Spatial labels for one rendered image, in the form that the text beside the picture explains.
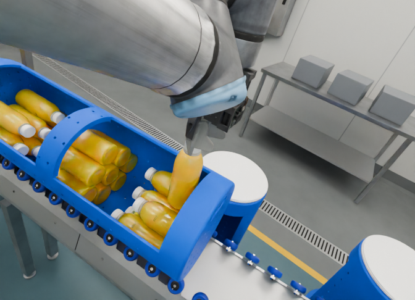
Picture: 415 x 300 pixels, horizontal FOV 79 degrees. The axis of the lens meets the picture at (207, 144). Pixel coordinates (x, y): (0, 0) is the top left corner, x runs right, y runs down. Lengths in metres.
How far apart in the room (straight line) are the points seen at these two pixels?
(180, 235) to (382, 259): 0.70
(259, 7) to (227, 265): 0.71
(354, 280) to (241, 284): 0.38
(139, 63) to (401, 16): 3.49
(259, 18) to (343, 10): 3.25
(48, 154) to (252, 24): 0.58
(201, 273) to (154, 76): 0.69
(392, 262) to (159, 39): 1.00
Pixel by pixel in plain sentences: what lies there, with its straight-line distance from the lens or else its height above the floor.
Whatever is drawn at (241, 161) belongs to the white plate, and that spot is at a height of 1.04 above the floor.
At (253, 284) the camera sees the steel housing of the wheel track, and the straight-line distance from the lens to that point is 0.87.
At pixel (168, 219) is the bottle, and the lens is 0.65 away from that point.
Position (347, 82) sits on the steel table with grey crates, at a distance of 2.92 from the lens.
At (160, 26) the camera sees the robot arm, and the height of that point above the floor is 1.60.
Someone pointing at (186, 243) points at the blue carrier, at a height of 1.17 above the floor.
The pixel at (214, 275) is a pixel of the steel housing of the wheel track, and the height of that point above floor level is 0.93.
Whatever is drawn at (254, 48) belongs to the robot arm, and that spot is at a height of 1.56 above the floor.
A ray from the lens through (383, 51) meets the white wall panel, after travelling 3.62.
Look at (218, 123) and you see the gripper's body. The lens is 0.47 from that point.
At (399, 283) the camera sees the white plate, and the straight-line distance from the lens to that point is 1.03.
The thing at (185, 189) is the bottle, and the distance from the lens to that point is 0.60.
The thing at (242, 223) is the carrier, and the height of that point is 0.91.
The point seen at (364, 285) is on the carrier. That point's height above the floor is 0.99.
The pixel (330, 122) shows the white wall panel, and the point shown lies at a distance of 3.83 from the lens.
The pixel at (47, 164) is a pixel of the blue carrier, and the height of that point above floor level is 1.14.
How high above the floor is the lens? 1.64
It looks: 34 degrees down
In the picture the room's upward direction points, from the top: 17 degrees clockwise
